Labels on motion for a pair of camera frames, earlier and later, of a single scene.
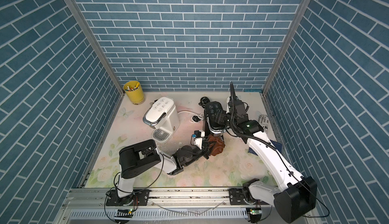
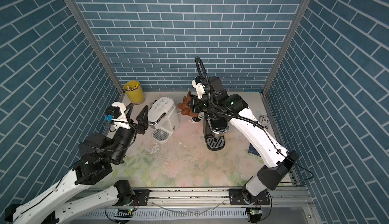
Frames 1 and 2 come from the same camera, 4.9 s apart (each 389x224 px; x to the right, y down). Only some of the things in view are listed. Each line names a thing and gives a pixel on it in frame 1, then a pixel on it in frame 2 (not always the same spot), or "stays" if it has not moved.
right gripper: x=220 y=117 to x=195 y=109
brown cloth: x=216 y=144 to x=184 y=106
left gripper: x=205 y=147 to x=139 y=128
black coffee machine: x=210 y=125 stays
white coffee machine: x=163 y=116 stays
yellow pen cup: x=134 y=90 stays
